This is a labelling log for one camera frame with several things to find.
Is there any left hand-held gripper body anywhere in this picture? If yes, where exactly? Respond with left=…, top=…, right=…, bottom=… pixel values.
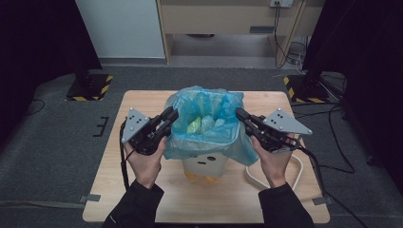
left=121, top=107, right=167, bottom=156

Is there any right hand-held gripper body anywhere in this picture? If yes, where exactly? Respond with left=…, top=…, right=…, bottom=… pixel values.
left=253, top=107, right=314, bottom=153

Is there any blue plastic trash bag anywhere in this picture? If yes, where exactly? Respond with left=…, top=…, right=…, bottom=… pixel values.
left=163, top=85, right=259, bottom=167

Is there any white bin rim ring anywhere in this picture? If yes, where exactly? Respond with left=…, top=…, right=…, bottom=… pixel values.
left=245, top=154, right=304, bottom=191

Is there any white trash bin with face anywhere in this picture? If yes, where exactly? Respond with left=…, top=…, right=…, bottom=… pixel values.
left=181, top=151, right=230, bottom=184

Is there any person's left hand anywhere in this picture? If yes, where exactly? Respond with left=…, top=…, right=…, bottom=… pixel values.
left=124, top=136, right=168, bottom=190

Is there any person's right hand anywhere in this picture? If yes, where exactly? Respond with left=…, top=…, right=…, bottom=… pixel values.
left=251, top=134, right=296, bottom=188

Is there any green crumpled wrapper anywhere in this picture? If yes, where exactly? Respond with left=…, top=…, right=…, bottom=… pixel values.
left=186, top=116, right=202, bottom=135

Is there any grey tape strip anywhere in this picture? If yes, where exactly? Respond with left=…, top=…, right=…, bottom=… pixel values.
left=79, top=193, right=102, bottom=203
left=312, top=196, right=335, bottom=206

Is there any white cabinet panel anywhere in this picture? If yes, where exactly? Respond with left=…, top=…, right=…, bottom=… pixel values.
left=75, top=0, right=166, bottom=60

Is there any light wooden desk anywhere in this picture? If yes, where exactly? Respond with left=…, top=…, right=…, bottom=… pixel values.
left=156, top=0, right=327, bottom=66

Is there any dark curtain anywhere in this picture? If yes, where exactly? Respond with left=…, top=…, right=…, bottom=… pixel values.
left=0, top=0, right=103, bottom=143
left=302, top=0, right=403, bottom=198

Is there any white power outlet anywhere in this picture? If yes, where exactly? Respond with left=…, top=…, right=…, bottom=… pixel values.
left=269, top=0, right=295, bottom=9

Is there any left hand-held gripper cable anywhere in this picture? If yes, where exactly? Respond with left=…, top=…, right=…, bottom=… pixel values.
left=119, top=120, right=131, bottom=193

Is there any hand-held gripper cable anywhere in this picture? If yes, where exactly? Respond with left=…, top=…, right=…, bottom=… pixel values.
left=293, top=143, right=362, bottom=228
left=119, top=120, right=131, bottom=193

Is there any right hand-held gripper cable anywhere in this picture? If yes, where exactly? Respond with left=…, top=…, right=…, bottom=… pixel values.
left=293, top=143, right=362, bottom=228

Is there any long black floor cable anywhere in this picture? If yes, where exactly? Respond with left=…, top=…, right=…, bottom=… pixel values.
left=291, top=101, right=355, bottom=175

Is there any tangle of white cables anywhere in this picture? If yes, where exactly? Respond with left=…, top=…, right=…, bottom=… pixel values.
left=286, top=36, right=310, bottom=75

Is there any black outlet cable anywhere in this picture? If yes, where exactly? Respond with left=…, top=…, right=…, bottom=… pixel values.
left=274, top=1, right=289, bottom=69

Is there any black floor cable loop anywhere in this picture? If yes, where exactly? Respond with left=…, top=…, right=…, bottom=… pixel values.
left=23, top=98, right=46, bottom=117

